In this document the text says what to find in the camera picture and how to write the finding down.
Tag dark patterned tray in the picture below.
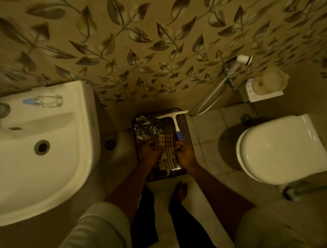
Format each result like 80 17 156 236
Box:
131 108 193 182

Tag chrome sprayer valve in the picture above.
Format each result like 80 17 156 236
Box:
224 65 237 90

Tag person's right grey sleeve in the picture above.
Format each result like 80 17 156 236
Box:
234 204 327 248

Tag person's right forearm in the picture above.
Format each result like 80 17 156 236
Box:
188 163 256 242

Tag person's left forearm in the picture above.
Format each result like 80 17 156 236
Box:
105 163 154 225

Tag white ceramic sink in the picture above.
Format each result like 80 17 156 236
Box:
0 80 102 227

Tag white toilet paper holder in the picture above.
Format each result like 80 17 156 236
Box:
245 78 284 103

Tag person's bare foot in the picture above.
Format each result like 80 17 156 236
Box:
169 181 188 205

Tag person's left grey sleeve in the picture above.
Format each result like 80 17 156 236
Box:
59 202 133 248

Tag person's right hand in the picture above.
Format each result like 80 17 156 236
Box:
173 141 200 172

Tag white bidet sprayer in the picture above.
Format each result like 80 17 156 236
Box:
229 55 253 77

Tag toilet paper roll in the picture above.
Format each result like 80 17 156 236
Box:
251 67 289 95

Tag person's left hand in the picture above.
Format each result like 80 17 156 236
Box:
138 140 164 169

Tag white sprayer hose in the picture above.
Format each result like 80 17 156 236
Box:
197 74 234 115

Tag striped cleaning cloth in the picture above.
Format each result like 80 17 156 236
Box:
156 134 178 178

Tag chrome sink faucet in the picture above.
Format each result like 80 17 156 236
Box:
0 102 11 119

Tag white squeegee blue handle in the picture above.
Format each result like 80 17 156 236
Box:
155 110 189 141

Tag small clear bottle blue cap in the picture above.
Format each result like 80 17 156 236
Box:
22 94 63 108

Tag person's grey sleeve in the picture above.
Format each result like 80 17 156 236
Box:
234 204 327 248
59 202 133 248

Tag white toilet brush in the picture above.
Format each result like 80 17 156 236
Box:
282 185 327 202

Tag person's dark trousers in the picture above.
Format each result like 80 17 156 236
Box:
130 186 216 248

